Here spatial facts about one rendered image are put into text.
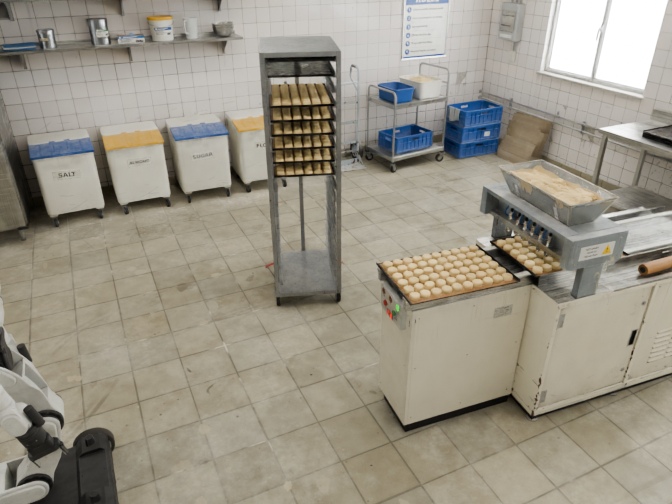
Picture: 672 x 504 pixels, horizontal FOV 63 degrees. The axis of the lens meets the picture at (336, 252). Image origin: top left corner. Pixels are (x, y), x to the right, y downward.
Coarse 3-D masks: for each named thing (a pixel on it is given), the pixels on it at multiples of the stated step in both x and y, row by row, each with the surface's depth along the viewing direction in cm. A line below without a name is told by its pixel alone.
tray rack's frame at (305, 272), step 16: (272, 48) 330; (288, 48) 329; (304, 48) 329; (320, 48) 329; (336, 48) 328; (304, 240) 450; (288, 256) 446; (304, 256) 446; (320, 256) 446; (288, 272) 424; (304, 272) 424; (320, 272) 424; (336, 272) 423; (288, 288) 404; (304, 288) 404; (320, 288) 404; (336, 288) 403
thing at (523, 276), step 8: (632, 248) 299; (640, 248) 299; (648, 248) 300; (656, 248) 303; (520, 272) 278; (528, 272) 278; (520, 280) 276; (528, 280) 279; (536, 280) 281; (496, 288) 273; (504, 288) 275; (456, 296) 266; (464, 296) 268; (408, 304) 257; (416, 304) 259; (424, 304) 261; (432, 304) 263
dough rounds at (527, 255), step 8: (504, 240) 304; (512, 240) 304; (520, 240) 304; (504, 248) 297; (512, 248) 296; (520, 248) 295; (528, 248) 296; (512, 256) 292; (520, 256) 288; (528, 256) 288; (536, 256) 291; (624, 256) 291; (528, 264) 281; (536, 264) 283; (544, 264) 280; (552, 264) 280; (536, 272) 276; (544, 272) 277; (552, 272) 277
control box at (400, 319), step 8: (384, 288) 278; (392, 288) 277; (384, 296) 281; (392, 296) 271; (392, 304) 272; (400, 304) 264; (400, 312) 265; (392, 320) 276; (400, 320) 266; (400, 328) 268
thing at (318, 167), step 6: (312, 162) 376; (318, 162) 376; (324, 162) 375; (276, 168) 371; (282, 168) 365; (288, 168) 365; (294, 168) 371; (300, 168) 365; (306, 168) 365; (312, 168) 370; (318, 168) 365; (324, 168) 366; (330, 168) 370; (276, 174) 361; (282, 174) 358; (288, 174) 359; (294, 174) 361
